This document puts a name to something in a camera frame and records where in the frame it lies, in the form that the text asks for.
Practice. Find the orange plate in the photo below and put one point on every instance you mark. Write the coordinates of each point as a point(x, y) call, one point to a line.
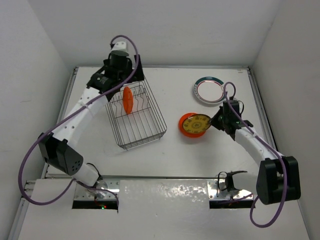
point(184, 132)
point(127, 100)

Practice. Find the white plate green rim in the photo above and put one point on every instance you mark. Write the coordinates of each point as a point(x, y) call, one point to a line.
point(209, 80)

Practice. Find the metal base rail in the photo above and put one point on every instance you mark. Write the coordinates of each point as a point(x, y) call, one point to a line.
point(107, 190)

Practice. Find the yellow patterned plate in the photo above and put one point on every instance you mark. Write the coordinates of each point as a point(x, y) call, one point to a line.
point(196, 124)

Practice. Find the orange plate front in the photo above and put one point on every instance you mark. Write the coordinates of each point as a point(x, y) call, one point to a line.
point(127, 100)

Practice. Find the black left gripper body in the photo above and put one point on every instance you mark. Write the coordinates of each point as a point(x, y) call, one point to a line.
point(127, 75)

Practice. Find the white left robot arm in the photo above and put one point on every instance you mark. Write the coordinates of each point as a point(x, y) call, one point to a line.
point(58, 147)

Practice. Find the wire dish rack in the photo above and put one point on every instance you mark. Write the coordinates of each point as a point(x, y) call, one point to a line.
point(144, 124)

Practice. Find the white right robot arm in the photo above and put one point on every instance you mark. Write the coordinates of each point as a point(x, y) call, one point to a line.
point(277, 173)

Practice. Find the white plate red characters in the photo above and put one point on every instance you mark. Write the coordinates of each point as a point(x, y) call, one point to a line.
point(209, 95)

